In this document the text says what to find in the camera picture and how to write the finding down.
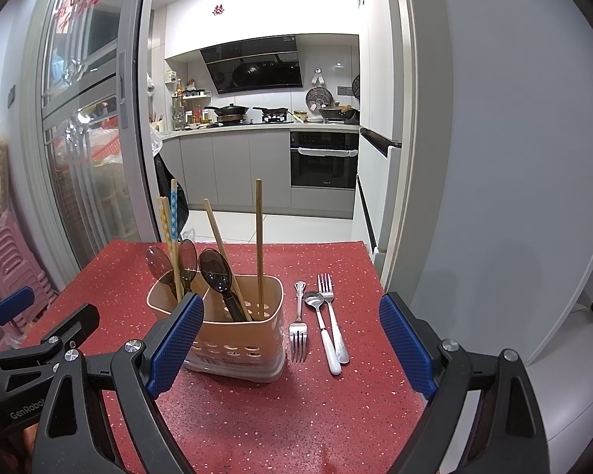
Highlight stack of pink plastic stools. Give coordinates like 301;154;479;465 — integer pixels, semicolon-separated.
0;211;56;337

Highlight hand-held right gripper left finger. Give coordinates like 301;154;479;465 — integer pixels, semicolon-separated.
30;292;206;474

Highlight steel fork ornate handle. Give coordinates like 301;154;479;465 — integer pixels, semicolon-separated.
289;281;308;363

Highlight black built-in oven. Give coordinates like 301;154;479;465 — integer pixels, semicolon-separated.
289;130;361;191

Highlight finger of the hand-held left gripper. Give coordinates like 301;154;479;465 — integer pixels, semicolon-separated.
0;286;36;357
0;303;101;391

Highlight red paper window cutting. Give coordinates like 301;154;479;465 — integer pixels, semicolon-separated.
51;0;120;31

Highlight glass sliding door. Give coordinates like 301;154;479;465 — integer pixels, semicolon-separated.
22;0;152;271

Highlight black wok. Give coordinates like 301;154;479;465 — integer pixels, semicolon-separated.
202;103;252;122

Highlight white refrigerator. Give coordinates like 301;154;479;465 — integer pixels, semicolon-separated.
352;0;417;288

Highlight plain steel fork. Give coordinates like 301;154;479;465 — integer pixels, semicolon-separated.
317;273;351;365

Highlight black range hood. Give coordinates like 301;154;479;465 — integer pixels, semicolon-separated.
198;35;304;96

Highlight dark translucent spoon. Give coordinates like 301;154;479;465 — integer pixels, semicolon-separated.
177;238;199;293
145;245;179;302
198;248;251;323

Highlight rack of condiment bottles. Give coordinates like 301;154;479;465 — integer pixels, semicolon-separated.
170;78;213;128

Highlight grey kitchen cabinets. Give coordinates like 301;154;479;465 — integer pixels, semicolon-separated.
160;126;362;219

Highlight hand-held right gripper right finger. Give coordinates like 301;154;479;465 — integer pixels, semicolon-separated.
378;292;549;474

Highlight blue patterned chopstick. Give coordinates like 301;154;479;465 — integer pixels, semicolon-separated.
170;179;180;258

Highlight wok with wooden handle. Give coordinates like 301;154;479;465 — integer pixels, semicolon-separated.
319;105;361;122

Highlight beige plastic cutlery holder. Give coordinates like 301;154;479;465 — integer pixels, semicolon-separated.
145;271;285;384

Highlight round metal steamer rack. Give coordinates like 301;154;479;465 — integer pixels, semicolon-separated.
305;86;333;111

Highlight white handled steel spoon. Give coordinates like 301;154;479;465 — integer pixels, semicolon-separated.
302;292;344;375

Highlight black hanging cloth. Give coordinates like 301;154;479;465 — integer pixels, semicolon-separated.
153;147;191;231

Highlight black frying pan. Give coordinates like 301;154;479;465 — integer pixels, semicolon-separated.
251;105;290;122

